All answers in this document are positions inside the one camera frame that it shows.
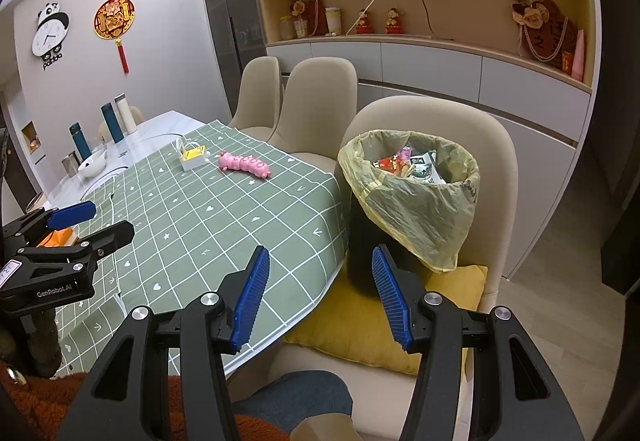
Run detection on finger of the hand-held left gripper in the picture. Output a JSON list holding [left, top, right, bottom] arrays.
[[15, 220, 136, 284], [0, 201, 97, 249]]

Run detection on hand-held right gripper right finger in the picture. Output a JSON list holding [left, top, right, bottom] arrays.
[[371, 244, 586, 441]]

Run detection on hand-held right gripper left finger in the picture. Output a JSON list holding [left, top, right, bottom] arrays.
[[62, 245, 272, 441]]

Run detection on black waste bin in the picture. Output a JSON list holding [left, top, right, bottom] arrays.
[[345, 191, 431, 302]]

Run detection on yellow plastic bin bag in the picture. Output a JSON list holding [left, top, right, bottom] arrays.
[[337, 130, 480, 273]]

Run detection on white green packet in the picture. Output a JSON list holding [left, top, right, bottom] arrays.
[[410, 151, 446, 184]]

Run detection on person's left forearm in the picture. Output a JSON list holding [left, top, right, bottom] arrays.
[[0, 308, 63, 379]]

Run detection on orange white box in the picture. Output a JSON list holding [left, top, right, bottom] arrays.
[[37, 228, 78, 248]]

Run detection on white bowl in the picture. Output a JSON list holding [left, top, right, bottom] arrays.
[[77, 148, 108, 178]]

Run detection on yellow seat cushion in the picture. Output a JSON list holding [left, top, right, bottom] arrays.
[[283, 263, 488, 377]]

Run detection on dark door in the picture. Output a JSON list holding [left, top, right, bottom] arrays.
[[0, 93, 43, 216]]

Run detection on short teal bottle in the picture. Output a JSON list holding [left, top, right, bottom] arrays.
[[68, 122, 92, 160]]

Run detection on green checkered tablecloth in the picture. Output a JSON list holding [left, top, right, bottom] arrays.
[[50, 119, 349, 378]]

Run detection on glass table turntable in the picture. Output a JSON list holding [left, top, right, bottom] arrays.
[[82, 128, 183, 196]]

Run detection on tall teal bottle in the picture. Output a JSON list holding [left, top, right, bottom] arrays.
[[101, 102, 125, 144]]

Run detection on person's jeans leg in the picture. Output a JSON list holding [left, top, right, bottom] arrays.
[[232, 371, 353, 427]]

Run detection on orange fleece garment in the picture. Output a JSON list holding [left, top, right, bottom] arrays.
[[0, 361, 293, 441]]

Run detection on white bottle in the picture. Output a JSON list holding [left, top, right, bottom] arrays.
[[114, 93, 138, 135]]

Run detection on clear box yellow insert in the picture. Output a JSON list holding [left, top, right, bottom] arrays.
[[176, 139, 211, 172]]

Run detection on pink caterpillar toy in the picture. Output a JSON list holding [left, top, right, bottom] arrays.
[[218, 151, 272, 180]]

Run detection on tan rounded object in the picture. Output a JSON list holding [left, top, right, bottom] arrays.
[[290, 413, 361, 441]]

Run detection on flower vase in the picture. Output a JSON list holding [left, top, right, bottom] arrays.
[[291, 0, 309, 39]]

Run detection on pink bottle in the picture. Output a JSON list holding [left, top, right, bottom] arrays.
[[571, 29, 586, 75]]

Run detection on large brown flower bag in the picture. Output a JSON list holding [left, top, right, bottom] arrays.
[[510, 0, 578, 68]]

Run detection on wall recess with orange object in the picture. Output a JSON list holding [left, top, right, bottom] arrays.
[[21, 121, 41, 154]]

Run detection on panda wall clock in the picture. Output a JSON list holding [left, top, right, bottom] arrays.
[[31, 2, 69, 70]]

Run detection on red knot wall ornament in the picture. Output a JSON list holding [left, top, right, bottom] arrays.
[[93, 0, 137, 74]]

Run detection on beige wall shelf cabinet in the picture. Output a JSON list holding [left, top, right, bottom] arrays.
[[248, 0, 601, 282]]

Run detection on black cable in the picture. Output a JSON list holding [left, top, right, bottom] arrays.
[[419, 0, 453, 40]]

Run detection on small brown pearl-chain bag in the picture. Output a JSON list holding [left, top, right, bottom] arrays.
[[305, 0, 328, 36]]

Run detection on white cable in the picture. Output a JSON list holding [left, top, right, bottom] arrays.
[[345, 0, 403, 36]]

